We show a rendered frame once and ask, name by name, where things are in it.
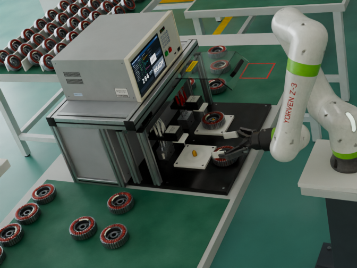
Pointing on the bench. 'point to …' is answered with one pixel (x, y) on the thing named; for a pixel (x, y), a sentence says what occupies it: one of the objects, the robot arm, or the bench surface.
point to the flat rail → (164, 105)
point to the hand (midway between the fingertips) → (220, 145)
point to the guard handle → (237, 68)
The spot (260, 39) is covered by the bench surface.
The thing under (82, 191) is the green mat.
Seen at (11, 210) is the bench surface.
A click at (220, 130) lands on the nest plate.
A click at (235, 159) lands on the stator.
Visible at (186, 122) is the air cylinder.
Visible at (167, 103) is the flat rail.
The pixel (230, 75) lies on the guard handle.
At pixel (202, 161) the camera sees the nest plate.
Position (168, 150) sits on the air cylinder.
